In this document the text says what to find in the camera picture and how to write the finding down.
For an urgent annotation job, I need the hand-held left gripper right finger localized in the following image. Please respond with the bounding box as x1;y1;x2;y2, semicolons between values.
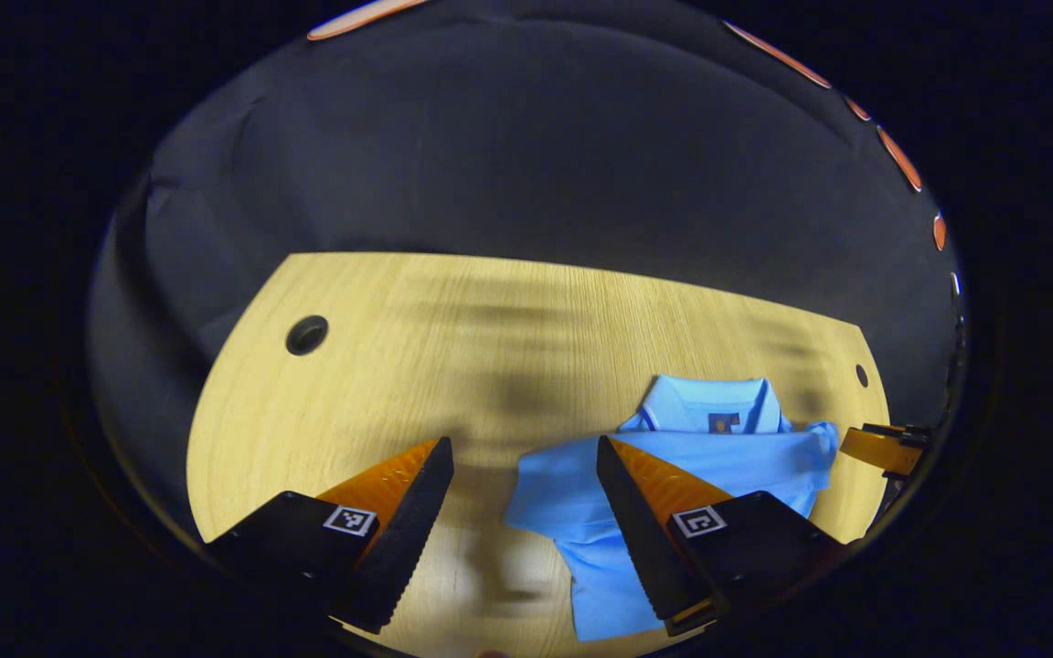
596;436;847;638

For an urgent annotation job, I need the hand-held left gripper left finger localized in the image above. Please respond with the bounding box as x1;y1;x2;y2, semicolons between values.
205;437;455;636

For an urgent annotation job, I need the light blue T-shirt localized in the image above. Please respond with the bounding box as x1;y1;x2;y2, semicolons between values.
505;375;840;642

